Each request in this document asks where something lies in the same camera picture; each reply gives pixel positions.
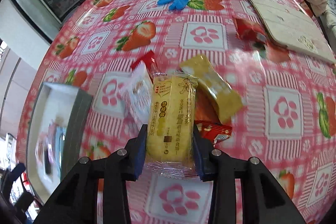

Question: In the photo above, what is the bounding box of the light blue snack packet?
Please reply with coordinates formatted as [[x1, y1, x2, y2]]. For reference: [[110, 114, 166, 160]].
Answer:
[[54, 126, 66, 177]]

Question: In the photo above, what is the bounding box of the grey white storage box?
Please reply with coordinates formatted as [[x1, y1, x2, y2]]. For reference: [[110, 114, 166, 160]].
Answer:
[[26, 82, 93, 203]]

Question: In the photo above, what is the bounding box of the yellow rice cracker packet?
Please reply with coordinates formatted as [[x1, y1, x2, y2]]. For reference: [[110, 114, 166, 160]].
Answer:
[[146, 73, 198, 177]]

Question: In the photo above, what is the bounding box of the pink white snack packet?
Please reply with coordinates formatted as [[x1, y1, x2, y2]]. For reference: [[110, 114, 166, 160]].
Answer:
[[120, 61, 153, 129]]

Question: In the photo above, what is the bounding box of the red candy packet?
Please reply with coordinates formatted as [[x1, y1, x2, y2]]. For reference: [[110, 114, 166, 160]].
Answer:
[[233, 18, 268, 44]]

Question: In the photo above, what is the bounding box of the strawberry pattern tablecloth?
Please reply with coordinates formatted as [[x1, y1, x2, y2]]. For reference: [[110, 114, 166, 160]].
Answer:
[[17, 0, 335, 223]]

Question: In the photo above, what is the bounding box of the gold snack packet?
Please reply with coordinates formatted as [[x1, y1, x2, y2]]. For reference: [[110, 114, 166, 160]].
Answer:
[[179, 54, 243, 124]]

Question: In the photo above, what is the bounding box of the white tablet case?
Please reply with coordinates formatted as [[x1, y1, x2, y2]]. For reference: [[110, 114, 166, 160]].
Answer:
[[250, 0, 335, 64]]

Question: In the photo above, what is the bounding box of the small red snack packet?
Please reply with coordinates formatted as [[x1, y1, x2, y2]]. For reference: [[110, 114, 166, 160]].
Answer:
[[130, 51, 161, 82]]

